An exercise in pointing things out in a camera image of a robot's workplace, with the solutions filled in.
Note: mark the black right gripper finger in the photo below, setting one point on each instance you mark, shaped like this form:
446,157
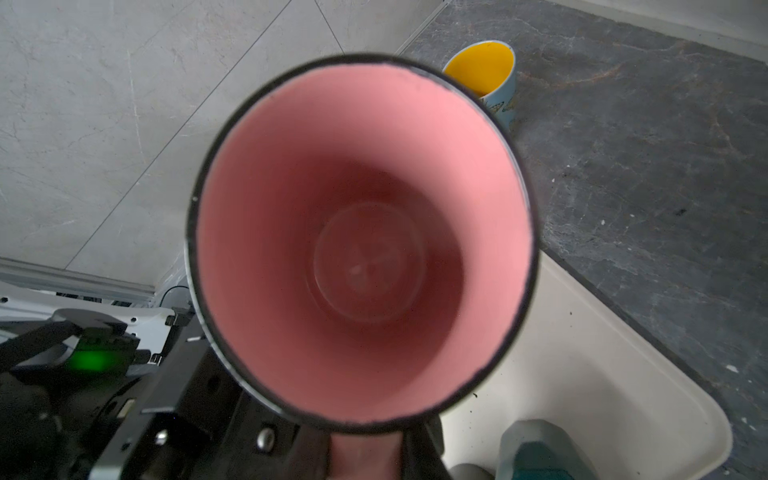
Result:
422,450

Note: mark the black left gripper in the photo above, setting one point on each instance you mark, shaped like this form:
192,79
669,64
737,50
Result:
80,399

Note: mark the dark green mug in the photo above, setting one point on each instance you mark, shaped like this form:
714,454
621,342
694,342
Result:
537,449

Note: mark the pink ghost pattern mug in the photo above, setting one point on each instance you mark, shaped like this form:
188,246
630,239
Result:
362,251

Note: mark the blue butterfly mug yellow inside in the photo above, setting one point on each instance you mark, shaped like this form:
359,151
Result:
488,69

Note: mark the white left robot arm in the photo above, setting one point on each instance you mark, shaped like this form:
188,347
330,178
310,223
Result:
92,392

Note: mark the beige plastic tray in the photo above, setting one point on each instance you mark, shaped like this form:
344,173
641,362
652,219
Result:
576,364

